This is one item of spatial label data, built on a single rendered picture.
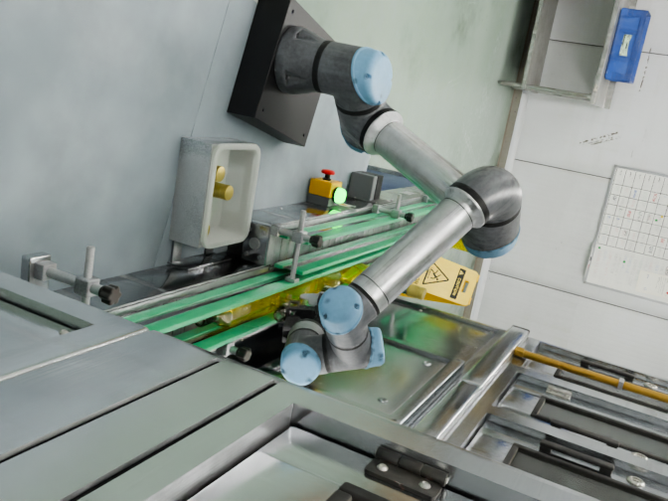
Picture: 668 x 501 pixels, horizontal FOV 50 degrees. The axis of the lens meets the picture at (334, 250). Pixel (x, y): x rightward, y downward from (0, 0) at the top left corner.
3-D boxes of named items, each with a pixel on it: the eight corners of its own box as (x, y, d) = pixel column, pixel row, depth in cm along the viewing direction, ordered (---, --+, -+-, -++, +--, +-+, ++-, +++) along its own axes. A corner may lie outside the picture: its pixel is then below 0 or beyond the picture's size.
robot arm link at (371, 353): (381, 347, 126) (319, 355, 127) (387, 373, 135) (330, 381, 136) (376, 308, 130) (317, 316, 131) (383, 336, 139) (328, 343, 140)
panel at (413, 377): (104, 461, 114) (284, 551, 100) (105, 444, 113) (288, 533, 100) (344, 331, 194) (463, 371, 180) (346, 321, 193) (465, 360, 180)
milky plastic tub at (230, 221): (169, 241, 152) (202, 250, 148) (182, 135, 146) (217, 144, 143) (217, 232, 167) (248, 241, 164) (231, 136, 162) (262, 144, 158)
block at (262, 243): (239, 258, 167) (263, 266, 164) (244, 220, 165) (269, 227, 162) (247, 256, 170) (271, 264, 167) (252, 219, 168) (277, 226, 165)
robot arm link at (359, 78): (336, 29, 157) (393, 39, 152) (346, 75, 168) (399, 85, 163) (312, 65, 152) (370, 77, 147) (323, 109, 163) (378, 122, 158)
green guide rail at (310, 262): (273, 266, 168) (302, 275, 165) (273, 262, 168) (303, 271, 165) (472, 208, 324) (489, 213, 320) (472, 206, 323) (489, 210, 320)
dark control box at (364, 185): (346, 195, 228) (369, 201, 225) (350, 171, 226) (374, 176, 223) (356, 194, 235) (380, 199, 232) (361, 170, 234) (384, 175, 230)
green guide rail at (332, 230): (278, 237, 167) (307, 246, 163) (278, 233, 166) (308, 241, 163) (475, 193, 322) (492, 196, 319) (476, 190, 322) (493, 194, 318)
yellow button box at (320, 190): (305, 201, 204) (327, 207, 201) (309, 175, 202) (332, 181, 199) (316, 199, 210) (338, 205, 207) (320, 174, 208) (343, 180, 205)
